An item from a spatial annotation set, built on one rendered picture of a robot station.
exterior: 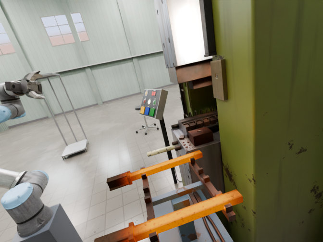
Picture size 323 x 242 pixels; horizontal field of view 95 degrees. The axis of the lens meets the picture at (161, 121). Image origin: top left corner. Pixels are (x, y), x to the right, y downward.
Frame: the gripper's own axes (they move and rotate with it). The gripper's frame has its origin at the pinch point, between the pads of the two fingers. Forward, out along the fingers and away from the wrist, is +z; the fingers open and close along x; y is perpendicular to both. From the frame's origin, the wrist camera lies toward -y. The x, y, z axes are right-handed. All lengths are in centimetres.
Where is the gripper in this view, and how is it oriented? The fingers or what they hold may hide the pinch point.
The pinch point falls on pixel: (40, 84)
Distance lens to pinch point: 106.3
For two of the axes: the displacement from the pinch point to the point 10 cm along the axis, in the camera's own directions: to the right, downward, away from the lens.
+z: 9.6, -0.4, -2.7
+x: 0.6, 10.0, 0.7
